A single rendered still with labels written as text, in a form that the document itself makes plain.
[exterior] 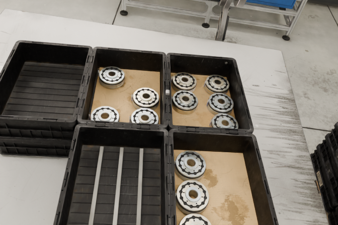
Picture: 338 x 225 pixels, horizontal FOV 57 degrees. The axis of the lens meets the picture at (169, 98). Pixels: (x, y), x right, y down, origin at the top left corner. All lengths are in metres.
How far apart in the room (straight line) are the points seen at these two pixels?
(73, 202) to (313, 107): 2.19
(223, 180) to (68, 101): 0.64
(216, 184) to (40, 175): 0.62
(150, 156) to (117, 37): 0.86
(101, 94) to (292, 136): 0.85
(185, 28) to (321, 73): 1.33
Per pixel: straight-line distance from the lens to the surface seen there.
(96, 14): 3.23
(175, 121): 1.19
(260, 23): 3.27
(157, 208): 1.01
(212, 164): 1.11
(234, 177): 1.11
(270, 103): 1.59
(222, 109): 1.24
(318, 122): 2.71
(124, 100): 1.24
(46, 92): 1.30
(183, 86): 1.29
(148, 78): 1.34
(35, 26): 1.87
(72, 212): 1.01
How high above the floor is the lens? 1.75
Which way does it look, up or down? 47 degrees down
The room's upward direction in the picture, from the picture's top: 10 degrees clockwise
